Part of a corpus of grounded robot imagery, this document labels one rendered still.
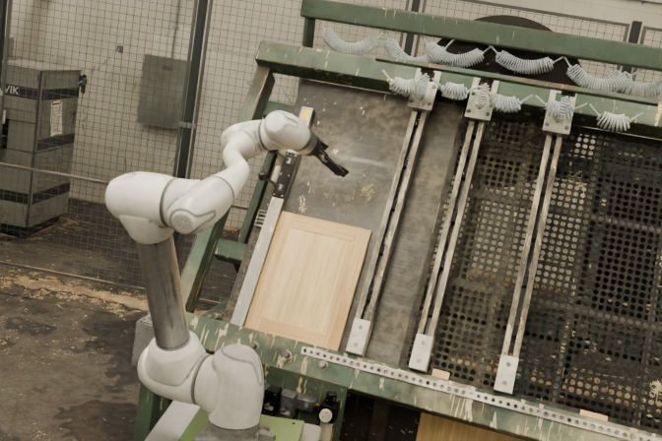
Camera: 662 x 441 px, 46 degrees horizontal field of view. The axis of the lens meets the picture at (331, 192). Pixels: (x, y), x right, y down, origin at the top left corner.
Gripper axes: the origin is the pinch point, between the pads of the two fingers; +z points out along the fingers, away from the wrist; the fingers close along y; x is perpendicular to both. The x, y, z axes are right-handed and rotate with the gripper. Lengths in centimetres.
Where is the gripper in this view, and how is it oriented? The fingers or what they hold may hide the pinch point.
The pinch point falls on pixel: (334, 159)
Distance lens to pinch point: 274.5
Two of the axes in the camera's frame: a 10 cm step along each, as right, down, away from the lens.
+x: -7.1, 6.8, 1.8
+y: -5.3, -6.9, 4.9
